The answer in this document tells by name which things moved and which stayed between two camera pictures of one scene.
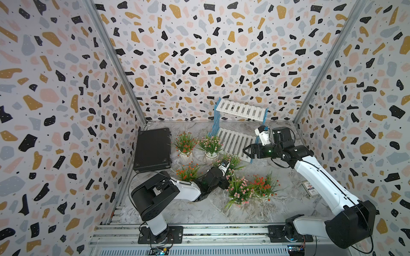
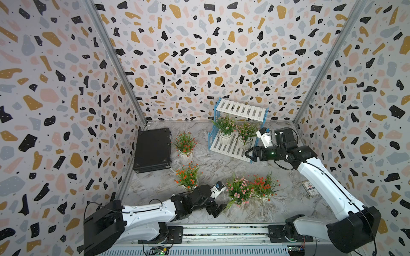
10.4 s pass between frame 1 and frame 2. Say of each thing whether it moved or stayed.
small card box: stayed
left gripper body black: moved
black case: stayed
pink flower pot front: stayed
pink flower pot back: moved
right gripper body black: stayed
